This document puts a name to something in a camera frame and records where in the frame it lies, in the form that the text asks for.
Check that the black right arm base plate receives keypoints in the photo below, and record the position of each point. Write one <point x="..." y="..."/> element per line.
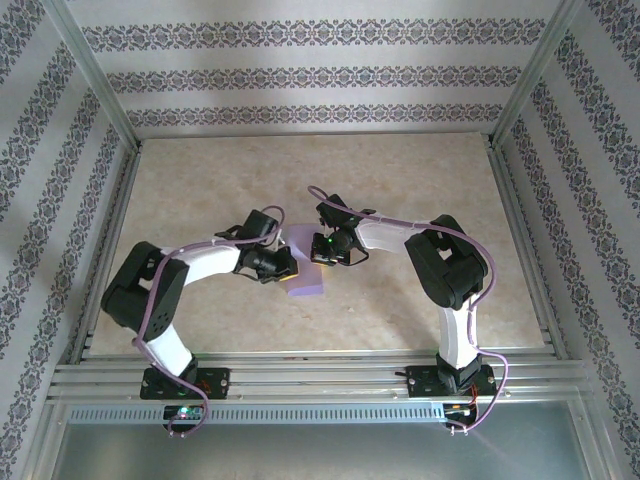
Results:
<point x="422" y="382"/>

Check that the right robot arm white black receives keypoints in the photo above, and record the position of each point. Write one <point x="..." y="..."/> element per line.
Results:
<point x="385" y="235"/>

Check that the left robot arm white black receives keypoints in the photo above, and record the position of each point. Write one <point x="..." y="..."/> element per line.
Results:
<point x="210" y="260"/>

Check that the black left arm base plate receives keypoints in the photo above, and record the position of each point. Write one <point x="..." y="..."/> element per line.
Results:
<point x="220" y="382"/>

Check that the aluminium mounting rail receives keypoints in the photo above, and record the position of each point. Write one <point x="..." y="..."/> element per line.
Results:
<point x="310" y="377"/>

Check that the aluminium frame post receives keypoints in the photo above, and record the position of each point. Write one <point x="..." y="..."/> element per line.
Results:
<point x="536" y="65"/>
<point x="91" y="65"/>
<point x="43" y="445"/>
<point x="597" y="445"/>

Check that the light purple paper sheet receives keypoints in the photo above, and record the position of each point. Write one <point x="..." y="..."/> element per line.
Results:
<point x="305" y="287"/>

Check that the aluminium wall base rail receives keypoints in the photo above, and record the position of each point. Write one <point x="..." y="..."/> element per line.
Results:
<point x="315" y="135"/>

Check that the aluminium side rail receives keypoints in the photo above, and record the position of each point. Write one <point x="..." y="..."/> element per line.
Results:
<point x="511" y="200"/>
<point x="121" y="200"/>

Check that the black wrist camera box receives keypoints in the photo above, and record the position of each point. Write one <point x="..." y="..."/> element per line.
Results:
<point x="337" y="210"/>
<point x="260" y="224"/>

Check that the grey metal panel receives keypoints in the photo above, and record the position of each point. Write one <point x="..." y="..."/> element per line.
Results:
<point x="320" y="455"/>

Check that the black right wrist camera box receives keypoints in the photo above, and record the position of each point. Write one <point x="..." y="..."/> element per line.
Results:
<point x="337" y="210"/>

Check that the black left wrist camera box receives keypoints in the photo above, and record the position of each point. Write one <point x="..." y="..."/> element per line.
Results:
<point x="260" y="224"/>

